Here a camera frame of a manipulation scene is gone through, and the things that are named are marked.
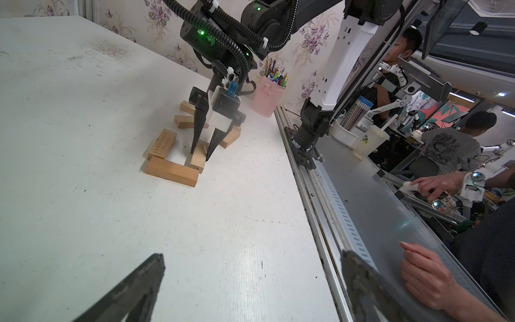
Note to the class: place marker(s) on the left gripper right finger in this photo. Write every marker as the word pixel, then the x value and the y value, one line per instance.
pixel 371 297

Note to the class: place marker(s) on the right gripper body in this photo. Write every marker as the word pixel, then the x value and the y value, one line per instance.
pixel 220 122

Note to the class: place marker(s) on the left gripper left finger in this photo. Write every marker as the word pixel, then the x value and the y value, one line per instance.
pixel 134 298

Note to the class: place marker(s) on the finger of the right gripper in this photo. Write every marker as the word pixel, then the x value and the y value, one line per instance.
pixel 217 137
pixel 201 104

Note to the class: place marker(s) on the wooden block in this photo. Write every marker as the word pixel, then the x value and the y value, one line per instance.
pixel 184 121
pixel 187 107
pixel 198 158
pixel 231 137
pixel 171 171

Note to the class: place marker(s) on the wooden block top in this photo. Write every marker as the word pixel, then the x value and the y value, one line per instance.
pixel 187 107

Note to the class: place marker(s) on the wooden block engraved text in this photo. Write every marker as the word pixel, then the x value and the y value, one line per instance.
pixel 163 145

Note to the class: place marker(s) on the operator hand near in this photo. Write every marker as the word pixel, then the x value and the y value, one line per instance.
pixel 432 283

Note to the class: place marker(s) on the operator hand far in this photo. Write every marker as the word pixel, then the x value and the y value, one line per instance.
pixel 433 187

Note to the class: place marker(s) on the pink pen holder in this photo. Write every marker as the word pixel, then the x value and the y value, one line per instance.
pixel 267 97

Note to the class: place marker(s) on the white pencil container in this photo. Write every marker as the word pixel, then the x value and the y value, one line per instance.
pixel 349 128

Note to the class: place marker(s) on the white plastic cup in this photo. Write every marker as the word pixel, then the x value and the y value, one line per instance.
pixel 369 142

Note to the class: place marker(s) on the seated person dark hair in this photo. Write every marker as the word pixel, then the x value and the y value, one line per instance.
pixel 455 150

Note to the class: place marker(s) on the person at back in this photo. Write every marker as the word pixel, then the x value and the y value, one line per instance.
pixel 408 43

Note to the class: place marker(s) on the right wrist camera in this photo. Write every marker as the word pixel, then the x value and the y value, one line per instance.
pixel 222 103

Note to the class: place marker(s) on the aluminium front rail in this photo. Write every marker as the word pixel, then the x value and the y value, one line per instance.
pixel 352 205

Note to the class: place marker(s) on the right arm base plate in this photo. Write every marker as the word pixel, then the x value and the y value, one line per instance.
pixel 303 157

